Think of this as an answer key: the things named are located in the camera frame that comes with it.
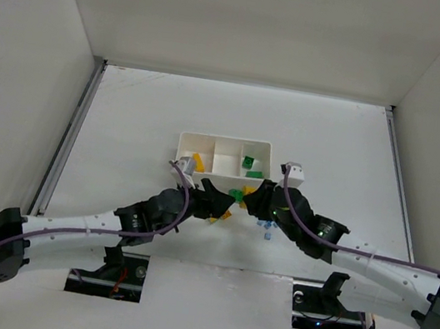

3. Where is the yellow curved lego brick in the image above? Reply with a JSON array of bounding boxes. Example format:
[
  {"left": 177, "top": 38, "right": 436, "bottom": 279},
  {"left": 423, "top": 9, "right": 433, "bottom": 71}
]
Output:
[{"left": 238, "top": 186, "right": 256, "bottom": 209}]

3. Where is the green small lego brick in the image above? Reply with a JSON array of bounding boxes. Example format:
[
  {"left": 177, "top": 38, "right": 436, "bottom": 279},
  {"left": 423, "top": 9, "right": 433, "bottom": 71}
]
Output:
[{"left": 228, "top": 189, "right": 243, "bottom": 203}]

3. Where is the green lego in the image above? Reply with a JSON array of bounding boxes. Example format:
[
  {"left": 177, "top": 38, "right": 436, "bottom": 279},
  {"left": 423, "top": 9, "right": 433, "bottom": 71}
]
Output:
[{"left": 245, "top": 170, "right": 264, "bottom": 179}]

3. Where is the yellow long lego brick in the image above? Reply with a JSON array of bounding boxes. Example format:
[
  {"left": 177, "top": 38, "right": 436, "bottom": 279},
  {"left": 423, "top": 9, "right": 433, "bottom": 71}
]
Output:
[{"left": 192, "top": 152, "right": 206, "bottom": 173}]

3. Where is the green square lego brick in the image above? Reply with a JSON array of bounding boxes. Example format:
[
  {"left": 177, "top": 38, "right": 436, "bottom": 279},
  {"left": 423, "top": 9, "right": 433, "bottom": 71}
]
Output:
[{"left": 242, "top": 156, "right": 255, "bottom": 170}]

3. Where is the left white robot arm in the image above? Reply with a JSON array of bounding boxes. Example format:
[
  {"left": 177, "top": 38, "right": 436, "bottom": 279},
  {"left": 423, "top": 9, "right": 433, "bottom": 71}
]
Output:
[{"left": 0, "top": 179, "right": 234, "bottom": 283}]

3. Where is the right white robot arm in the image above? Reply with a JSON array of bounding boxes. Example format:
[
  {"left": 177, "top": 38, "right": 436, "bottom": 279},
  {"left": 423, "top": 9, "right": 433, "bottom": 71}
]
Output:
[{"left": 243, "top": 180, "right": 440, "bottom": 329}]

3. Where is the yellow lego cluster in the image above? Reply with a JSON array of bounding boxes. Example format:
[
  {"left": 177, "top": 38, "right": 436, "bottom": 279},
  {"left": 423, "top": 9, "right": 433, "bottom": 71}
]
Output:
[{"left": 208, "top": 211, "right": 232, "bottom": 224}]

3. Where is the white divided sorting tray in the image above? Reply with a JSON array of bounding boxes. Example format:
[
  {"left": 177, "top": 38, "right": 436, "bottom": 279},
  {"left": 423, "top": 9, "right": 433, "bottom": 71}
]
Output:
[{"left": 177, "top": 132, "right": 272, "bottom": 192}]

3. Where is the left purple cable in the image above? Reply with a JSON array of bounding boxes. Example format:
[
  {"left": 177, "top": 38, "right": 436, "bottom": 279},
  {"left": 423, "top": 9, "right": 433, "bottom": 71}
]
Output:
[{"left": 0, "top": 131, "right": 200, "bottom": 307}]

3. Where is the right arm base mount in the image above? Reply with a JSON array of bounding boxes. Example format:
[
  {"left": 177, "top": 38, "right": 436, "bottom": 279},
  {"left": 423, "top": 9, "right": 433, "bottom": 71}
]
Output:
[{"left": 291, "top": 272, "right": 376, "bottom": 329}]

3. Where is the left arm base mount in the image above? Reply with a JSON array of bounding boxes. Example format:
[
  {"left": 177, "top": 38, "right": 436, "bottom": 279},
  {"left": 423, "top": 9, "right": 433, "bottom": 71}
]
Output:
[{"left": 64, "top": 250, "right": 150, "bottom": 303}]

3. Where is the right aluminium frame rail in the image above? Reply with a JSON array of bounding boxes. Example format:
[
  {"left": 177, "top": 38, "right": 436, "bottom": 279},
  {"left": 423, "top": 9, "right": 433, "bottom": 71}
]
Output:
[{"left": 355, "top": 104, "right": 440, "bottom": 296}]

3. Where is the aluminium frame rail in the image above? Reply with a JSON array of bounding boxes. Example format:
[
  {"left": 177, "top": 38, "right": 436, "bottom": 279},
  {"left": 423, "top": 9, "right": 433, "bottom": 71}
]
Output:
[
  {"left": 355, "top": 104, "right": 440, "bottom": 296},
  {"left": 25, "top": 56, "right": 108, "bottom": 216}
]

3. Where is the left aluminium frame rail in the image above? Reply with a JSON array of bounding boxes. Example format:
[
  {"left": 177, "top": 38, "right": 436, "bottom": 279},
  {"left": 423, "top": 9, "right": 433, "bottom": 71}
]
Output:
[{"left": 25, "top": 56, "right": 108, "bottom": 216}]

